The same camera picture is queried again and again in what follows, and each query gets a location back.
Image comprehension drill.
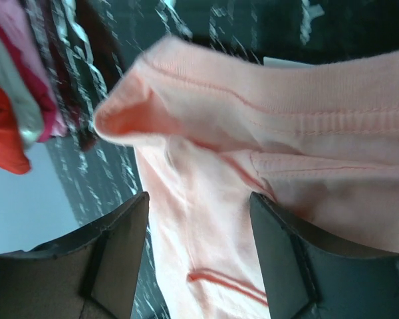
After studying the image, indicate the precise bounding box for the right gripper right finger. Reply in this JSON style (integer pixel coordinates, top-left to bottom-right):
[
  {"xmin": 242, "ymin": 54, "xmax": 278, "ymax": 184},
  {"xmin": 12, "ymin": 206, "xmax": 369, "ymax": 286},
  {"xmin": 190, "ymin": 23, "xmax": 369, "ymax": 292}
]
[{"xmin": 249, "ymin": 193, "xmax": 399, "ymax": 318}]

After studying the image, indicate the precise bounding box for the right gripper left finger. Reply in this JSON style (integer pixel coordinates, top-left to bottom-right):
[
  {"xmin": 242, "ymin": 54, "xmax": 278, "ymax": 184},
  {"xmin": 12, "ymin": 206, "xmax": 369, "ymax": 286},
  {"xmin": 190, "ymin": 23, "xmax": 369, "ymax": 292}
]
[{"xmin": 0, "ymin": 192, "xmax": 150, "ymax": 318}]

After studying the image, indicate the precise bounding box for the salmon pink t-shirt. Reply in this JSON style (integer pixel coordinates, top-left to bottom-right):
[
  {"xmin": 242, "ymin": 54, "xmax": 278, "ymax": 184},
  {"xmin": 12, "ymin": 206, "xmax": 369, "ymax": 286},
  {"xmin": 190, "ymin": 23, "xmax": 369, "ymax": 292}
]
[{"xmin": 94, "ymin": 36, "xmax": 399, "ymax": 318}]

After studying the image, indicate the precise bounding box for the folded red t-shirt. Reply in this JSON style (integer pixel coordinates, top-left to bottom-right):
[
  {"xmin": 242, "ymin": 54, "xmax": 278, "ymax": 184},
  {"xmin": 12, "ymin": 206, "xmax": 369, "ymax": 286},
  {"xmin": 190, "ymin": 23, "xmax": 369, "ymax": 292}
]
[{"xmin": 0, "ymin": 87, "xmax": 31, "ymax": 175}]

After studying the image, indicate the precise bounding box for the folded pink t-shirt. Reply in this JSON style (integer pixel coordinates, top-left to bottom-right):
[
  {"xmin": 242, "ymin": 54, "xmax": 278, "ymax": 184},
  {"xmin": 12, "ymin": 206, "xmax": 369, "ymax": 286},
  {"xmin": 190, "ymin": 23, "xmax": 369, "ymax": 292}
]
[{"xmin": 0, "ymin": 1, "xmax": 67, "ymax": 142}]

